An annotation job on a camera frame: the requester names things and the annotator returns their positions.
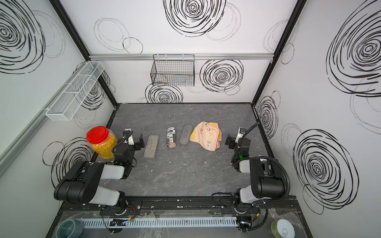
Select grey rectangular eyeglass case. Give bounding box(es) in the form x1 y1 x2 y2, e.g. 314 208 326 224
143 135 159 159

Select black wire wall basket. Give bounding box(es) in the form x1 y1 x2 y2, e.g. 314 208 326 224
150 54 195 86

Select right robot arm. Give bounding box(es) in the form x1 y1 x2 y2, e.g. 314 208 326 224
225 135 291 204

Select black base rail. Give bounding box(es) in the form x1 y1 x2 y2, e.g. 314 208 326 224
100 193 266 217

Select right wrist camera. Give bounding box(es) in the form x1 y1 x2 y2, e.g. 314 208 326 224
235 127 247 143

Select white slotted cable duct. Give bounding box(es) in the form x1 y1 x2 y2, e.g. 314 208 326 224
79 217 238 229

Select white wire wall shelf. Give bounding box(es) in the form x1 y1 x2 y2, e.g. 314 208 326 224
45 61 104 121

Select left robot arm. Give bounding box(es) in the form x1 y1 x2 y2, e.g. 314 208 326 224
54 136 145 210

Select grey fabric oval eyeglass case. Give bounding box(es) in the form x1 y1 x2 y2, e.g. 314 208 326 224
180 125 193 145

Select black corrugated right cable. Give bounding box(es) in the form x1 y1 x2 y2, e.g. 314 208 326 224
235 121 291 203

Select red lid jar yellow grains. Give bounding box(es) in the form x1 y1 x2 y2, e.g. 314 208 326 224
86 126 117 160

